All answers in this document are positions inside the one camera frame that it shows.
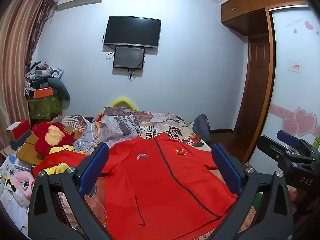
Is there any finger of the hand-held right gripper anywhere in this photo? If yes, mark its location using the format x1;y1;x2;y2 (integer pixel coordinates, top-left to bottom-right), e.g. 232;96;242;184
276;130;320;155
257;135;313;166

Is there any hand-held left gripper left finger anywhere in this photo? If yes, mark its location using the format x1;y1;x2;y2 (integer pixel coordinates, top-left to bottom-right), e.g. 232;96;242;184
27;142;118;240

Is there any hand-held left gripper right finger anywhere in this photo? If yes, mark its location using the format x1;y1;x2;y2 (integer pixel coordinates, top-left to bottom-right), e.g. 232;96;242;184
211;143;294;240

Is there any red zip jacket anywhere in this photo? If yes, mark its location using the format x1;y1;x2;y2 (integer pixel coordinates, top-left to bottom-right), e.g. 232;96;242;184
32;132;238;240

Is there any yellow cloth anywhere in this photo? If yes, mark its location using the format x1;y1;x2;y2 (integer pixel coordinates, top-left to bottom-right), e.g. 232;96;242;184
49;145;85;175

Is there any grey printed quilt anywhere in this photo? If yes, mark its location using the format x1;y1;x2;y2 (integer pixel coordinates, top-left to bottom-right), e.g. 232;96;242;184
75;107;144;155

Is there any blue grey backpack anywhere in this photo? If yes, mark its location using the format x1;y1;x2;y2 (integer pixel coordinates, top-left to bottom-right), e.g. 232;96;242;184
192;114;213;146

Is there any printed bed sheet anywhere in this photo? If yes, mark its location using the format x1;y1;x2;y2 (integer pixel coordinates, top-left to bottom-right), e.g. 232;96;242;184
50;106;263;240

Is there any red plush toy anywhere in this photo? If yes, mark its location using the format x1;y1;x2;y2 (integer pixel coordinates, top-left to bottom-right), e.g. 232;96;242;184
32;122;75;155

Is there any brown cardboard box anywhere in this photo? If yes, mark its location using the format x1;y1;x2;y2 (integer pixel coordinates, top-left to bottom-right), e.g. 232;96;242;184
16;132;46;166

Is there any yellow curved object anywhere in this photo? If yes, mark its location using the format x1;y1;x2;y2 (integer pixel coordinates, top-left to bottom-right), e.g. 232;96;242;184
110;97;138;111

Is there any pink plush toy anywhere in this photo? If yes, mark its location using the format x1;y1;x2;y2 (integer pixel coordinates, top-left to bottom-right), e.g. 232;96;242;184
7;172;36;193

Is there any green patterned cloth cover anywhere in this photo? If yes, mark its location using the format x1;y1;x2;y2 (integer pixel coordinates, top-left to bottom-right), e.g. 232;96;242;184
27;96;63;121

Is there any red and white box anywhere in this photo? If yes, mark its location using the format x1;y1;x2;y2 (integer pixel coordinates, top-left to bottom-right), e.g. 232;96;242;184
6;119;32;141

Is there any orange box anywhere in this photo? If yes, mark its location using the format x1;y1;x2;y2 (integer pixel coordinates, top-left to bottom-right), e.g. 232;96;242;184
34;87;54;99

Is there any clutter pile of bags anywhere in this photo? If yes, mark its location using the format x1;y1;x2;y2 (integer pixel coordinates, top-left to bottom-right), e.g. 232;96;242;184
24;60;65;98

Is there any small black monitor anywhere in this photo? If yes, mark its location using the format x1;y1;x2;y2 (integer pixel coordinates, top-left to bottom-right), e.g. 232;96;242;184
113;46;146;70

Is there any wooden overhead cabinet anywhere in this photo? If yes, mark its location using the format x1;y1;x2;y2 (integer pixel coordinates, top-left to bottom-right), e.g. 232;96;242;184
221;0;310;34

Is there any brown striped curtain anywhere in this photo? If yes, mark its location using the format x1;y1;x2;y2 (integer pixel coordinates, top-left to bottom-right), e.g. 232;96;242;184
0;0;59;153

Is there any black wall television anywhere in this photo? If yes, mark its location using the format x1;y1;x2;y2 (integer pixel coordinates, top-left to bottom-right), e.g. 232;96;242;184
104;16;162;49

